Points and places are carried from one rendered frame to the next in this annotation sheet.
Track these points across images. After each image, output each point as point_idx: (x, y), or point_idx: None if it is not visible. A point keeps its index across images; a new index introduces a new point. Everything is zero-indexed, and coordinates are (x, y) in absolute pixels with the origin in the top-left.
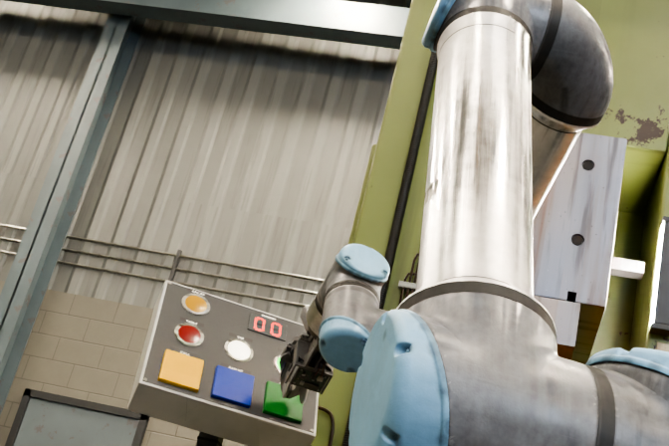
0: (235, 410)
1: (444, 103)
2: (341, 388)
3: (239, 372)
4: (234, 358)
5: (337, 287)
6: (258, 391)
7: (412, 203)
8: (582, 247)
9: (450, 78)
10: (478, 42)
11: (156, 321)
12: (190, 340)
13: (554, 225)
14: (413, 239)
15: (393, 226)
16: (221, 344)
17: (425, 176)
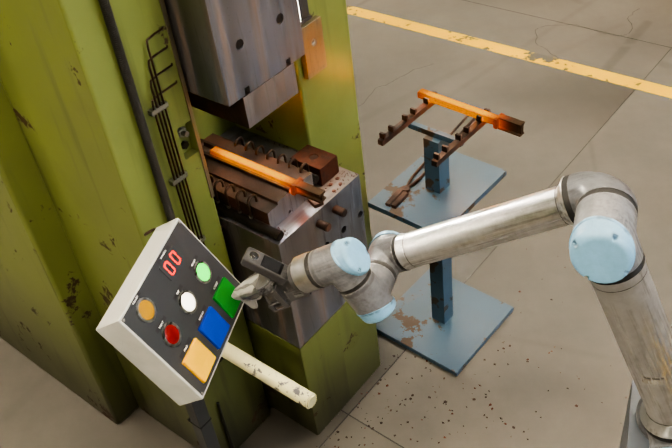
0: (228, 337)
1: (645, 335)
2: (151, 208)
3: (207, 316)
4: (194, 311)
5: (361, 288)
6: (218, 310)
7: (121, 39)
8: (284, 22)
9: (643, 320)
10: (648, 291)
11: (156, 354)
12: (178, 337)
13: (264, 18)
14: (138, 69)
15: (126, 75)
16: (181, 313)
17: (118, 7)
